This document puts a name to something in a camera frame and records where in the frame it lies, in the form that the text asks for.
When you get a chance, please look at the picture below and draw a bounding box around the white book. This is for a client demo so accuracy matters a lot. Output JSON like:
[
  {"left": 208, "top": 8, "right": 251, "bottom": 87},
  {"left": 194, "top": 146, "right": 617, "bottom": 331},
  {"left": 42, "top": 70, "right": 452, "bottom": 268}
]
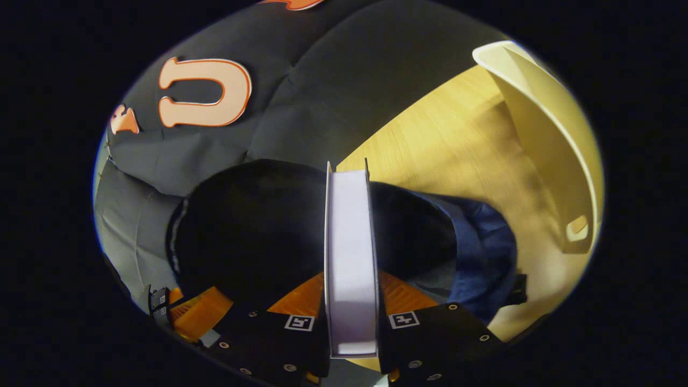
[{"left": 324, "top": 159, "right": 381, "bottom": 359}]

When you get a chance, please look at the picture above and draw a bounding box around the white bookshelf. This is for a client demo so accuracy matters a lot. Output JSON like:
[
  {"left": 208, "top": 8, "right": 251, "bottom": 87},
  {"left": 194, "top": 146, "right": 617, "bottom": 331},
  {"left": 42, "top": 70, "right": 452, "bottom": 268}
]
[{"left": 472, "top": 40, "right": 603, "bottom": 254}]

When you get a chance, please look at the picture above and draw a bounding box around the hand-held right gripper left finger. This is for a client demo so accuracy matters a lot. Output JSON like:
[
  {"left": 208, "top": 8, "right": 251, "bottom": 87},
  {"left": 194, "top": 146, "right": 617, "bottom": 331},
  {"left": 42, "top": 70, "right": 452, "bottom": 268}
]
[{"left": 207, "top": 271, "right": 329, "bottom": 386}]

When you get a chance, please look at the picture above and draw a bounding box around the dark grey cloth panel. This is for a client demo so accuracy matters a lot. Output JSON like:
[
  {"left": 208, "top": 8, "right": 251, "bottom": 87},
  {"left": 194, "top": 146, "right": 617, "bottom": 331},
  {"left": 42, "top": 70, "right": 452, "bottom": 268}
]
[{"left": 94, "top": 156, "right": 186, "bottom": 315}]

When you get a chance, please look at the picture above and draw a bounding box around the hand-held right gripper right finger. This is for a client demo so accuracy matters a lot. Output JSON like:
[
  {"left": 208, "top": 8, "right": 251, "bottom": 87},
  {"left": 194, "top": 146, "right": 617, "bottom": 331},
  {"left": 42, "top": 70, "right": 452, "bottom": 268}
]
[{"left": 376, "top": 269, "right": 506, "bottom": 377}]

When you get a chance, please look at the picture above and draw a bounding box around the blue schoolbag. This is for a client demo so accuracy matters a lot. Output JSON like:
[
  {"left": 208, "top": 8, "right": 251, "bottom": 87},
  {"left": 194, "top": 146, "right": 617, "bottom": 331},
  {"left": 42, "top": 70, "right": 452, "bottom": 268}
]
[{"left": 166, "top": 159, "right": 530, "bottom": 328}]

